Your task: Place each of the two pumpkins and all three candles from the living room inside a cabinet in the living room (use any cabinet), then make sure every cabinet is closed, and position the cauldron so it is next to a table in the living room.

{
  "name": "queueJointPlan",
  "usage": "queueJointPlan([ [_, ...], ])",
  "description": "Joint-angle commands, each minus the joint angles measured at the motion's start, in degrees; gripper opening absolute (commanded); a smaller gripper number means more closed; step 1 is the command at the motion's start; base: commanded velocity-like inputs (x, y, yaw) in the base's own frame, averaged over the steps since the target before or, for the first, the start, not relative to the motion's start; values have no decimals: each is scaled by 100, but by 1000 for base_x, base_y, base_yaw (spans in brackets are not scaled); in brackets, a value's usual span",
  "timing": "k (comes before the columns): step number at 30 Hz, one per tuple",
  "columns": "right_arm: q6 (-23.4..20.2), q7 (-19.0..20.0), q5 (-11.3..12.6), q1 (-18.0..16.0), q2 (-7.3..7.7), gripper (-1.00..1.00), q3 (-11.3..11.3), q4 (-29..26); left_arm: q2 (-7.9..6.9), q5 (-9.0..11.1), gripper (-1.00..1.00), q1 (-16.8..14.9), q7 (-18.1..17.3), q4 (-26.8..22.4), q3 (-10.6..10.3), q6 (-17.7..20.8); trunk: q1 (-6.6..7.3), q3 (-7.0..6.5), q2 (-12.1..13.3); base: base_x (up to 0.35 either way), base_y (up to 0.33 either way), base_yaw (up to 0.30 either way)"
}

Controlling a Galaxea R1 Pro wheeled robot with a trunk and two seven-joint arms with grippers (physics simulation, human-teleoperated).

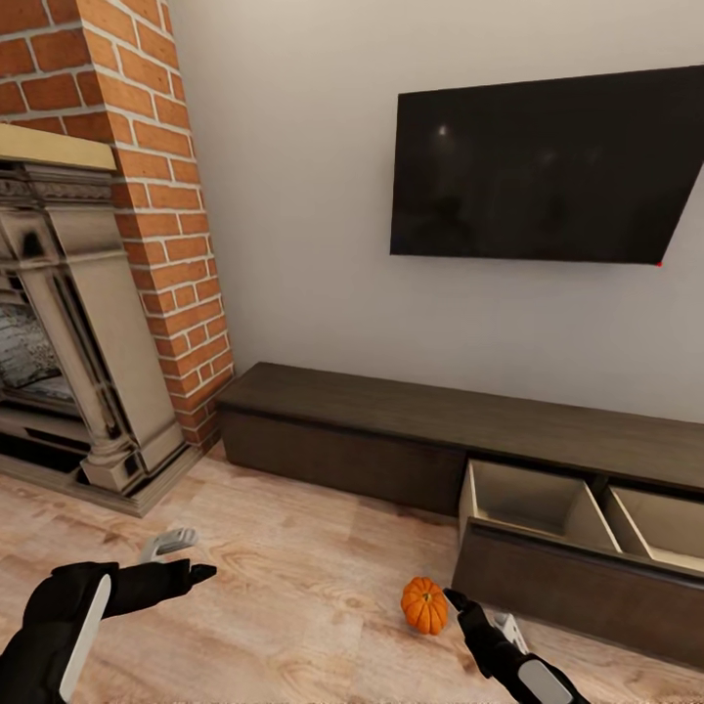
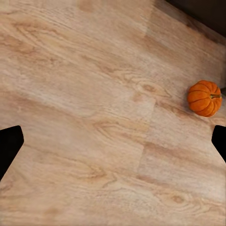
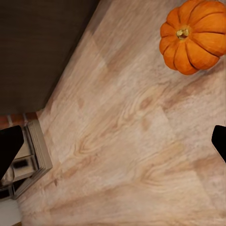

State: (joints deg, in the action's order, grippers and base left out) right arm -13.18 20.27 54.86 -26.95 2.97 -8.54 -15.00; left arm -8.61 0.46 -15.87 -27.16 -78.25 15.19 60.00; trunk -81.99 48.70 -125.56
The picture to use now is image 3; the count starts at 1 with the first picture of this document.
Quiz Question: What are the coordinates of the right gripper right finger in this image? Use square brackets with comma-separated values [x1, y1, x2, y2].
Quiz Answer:
[211, 125, 226, 162]

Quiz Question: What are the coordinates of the pumpkin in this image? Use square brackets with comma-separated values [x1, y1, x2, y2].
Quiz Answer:
[159, 0, 226, 76]

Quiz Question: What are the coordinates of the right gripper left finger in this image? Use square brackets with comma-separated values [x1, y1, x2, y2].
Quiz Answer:
[0, 125, 24, 181]

